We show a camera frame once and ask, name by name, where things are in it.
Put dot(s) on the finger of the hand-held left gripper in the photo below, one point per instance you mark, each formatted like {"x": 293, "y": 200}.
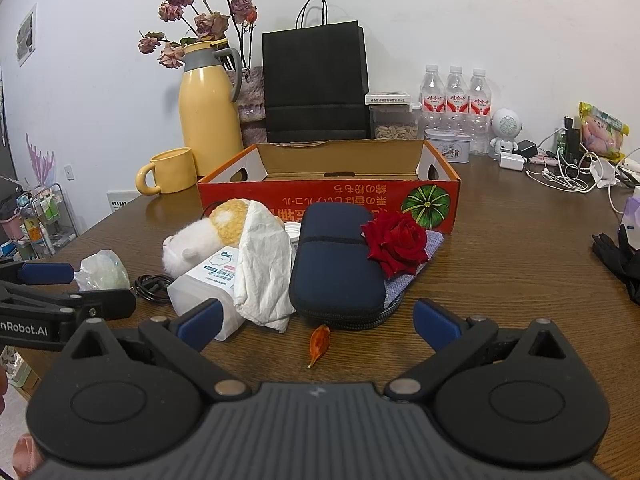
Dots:
{"x": 45, "y": 273}
{"x": 110, "y": 305}

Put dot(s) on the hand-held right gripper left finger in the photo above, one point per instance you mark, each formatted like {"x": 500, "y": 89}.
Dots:
{"x": 202, "y": 322}

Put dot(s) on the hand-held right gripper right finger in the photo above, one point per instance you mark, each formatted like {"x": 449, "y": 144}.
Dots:
{"x": 435, "y": 322}

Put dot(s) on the white plastic bottle blue label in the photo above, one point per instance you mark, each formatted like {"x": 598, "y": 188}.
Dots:
{"x": 210, "y": 275}

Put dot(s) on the white yellow plush toy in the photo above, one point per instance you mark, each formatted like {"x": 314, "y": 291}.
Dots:
{"x": 192, "y": 245}

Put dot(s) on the purple knit pouch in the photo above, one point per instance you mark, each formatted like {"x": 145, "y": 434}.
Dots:
{"x": 432, "y": 242}

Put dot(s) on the navy zip case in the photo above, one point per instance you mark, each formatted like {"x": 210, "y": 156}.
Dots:
{"x": 335, "y": 270}

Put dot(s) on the red cardboard box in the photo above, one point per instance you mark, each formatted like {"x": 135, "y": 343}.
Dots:
{"x": 350, "y": 195}

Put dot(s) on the crumpled clear plastic bag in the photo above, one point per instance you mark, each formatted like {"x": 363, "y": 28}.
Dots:
{"x": 102, "y": 270}

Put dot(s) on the metal rack with bottles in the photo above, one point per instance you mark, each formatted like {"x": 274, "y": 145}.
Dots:
{"x": 35, "y": 225}

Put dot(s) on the crumpled white tissue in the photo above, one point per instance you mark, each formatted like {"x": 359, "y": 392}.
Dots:
{"x": 260, "y": 270}

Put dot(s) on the red artificial rose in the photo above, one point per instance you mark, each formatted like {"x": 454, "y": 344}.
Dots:
{"x": 395, "y": 242}

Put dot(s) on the white vent panel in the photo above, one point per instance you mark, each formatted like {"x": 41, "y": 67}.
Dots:
{"x": 121, "y": 200}

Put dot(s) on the orange dried petal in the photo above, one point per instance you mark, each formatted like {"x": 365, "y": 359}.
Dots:
{"x": 319, "y": 342}

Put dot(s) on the yellow mug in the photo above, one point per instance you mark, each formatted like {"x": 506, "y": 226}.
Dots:
{"x": 172, "y": 170}

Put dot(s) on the pale metal tin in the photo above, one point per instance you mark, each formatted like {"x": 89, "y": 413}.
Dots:
{"x": 447, "y": 147}

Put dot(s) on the white power adapter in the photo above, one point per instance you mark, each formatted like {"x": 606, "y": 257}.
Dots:
{"x": 511, "y": 162}

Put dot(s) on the pink flat case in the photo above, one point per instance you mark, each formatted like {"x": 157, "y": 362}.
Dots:
{"x": 542, "y": 160}

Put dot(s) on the black gloves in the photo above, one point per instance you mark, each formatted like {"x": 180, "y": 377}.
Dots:
{"x": 620, "y": 260}

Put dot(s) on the black power adapter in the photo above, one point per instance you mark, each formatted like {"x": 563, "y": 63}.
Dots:
{"x": 526, "y": 149}

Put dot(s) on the clear seed container white lid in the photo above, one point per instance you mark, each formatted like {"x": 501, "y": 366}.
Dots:
{"x": 395, "y": 130}

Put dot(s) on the white robot-shaped speaker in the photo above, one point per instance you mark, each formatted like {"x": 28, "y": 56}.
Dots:
{"x": 506, "y": 125}

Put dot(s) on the yellow thermos jug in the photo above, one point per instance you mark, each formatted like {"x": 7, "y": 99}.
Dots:
{"x": 207, "y": 110}

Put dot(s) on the small green bottle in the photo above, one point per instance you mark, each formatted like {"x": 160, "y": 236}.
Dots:
{"x": 561, "y": 149}

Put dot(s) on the fuzzy pink grey vase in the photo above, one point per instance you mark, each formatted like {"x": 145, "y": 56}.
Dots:
{"x": 252, "y": 110}

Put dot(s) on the clear water bottle red label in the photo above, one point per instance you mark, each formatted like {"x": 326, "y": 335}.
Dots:
{"x": 432, "y": 100}
{"x": 480, "y": 105}
{"x": 456, "y": 100}

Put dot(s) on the pale purple packet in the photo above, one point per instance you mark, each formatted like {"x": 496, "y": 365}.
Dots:
{"x": 634, "y": 212}

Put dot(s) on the black upright device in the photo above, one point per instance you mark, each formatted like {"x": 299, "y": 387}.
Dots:
{"x": 572, "y": 137}

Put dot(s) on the yellow pink snack packet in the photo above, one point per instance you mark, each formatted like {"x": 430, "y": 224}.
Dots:
{"x": 602, "y": 130}

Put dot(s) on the black paper bag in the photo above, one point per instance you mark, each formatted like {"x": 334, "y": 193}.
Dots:
{"x": 315, "y": 85}

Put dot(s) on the dried pink roses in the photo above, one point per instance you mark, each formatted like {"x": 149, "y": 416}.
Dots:
{"x": 210, "y": 25}

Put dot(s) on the white wall outlet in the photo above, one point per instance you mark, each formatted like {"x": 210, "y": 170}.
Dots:
{"x": 69, "y": 172}

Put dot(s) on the purple wall decal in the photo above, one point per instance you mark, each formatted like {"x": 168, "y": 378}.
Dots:
{"x": 40, "y": 160}

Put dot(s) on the wall poster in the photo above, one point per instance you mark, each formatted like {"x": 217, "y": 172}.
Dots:
{"x": 26, "y": 35}

